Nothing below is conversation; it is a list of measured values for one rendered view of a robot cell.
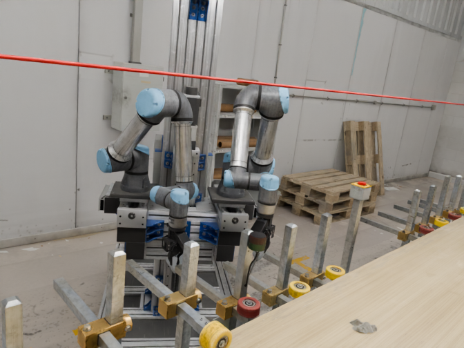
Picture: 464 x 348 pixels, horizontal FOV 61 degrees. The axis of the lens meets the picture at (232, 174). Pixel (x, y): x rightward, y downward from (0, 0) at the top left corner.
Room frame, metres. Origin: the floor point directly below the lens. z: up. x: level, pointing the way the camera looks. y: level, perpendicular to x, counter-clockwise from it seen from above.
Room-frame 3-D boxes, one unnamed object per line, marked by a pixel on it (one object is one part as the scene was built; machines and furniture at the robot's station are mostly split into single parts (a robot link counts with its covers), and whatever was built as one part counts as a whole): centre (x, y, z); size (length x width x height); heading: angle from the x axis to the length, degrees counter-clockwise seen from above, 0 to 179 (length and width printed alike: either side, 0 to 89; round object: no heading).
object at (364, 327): (1.14, -0.49, 0.91); 0.09 x 0.07 x 0.02; 79
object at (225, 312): (1.27, -0.07, 0.85); 0.14 x 0.06 x 0.05; 135
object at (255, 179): (1.61, -0.13, 1.23); 0.11 x 0.11 x 0.08; 2
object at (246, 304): (1.20, -0.11, 0.85); 0.08 x 0.08 x 0.11
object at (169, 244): (1.52, 0.21, 0.97); 0.09 x 0.08 x 0.12; 45
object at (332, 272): (1.53, -0.49, 0.85); 0.08 x 0.08 x 0.11
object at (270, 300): (1.45, -0.24, 0.81); 0.14 x 0.06 x 0.05; 135
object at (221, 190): (2.00, 0.00, 1.09); 0.15 x 0.15 x 0.10
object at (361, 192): (1.82, -0.62, 1.18); 0.07 x 0.07 x 0.08; 45
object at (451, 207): (2.87, -1.68, 0.89); 0.04 x 0.04 x 0.48; 45
